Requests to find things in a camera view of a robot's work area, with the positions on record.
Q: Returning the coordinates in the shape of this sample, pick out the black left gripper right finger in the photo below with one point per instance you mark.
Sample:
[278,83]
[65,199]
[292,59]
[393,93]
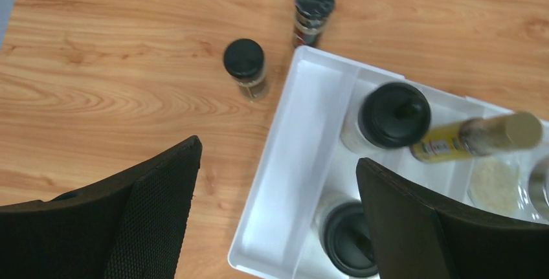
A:
[419,233]

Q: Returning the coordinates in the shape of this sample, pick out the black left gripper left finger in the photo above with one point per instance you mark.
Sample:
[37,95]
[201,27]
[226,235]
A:
[129,225]

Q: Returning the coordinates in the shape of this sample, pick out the black lid bead jar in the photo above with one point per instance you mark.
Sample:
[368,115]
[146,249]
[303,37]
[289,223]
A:
[344,235]
[390,116]

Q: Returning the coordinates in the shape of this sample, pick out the glass jar with grains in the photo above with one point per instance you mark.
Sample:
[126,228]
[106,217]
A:
[495,185]

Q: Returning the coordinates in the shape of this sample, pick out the yellow label sauce bottle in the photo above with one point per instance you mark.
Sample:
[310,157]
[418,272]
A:
[479,137]

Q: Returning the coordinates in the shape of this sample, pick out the glass jar front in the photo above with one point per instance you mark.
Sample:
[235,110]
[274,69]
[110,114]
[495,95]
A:
[538,187]

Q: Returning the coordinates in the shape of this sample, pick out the small dark spice jar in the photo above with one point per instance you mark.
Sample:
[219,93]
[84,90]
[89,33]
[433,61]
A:
[244,60]
[311,17]

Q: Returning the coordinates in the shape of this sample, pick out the white divided organizer tray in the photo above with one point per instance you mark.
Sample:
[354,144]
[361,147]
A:
[304,156]

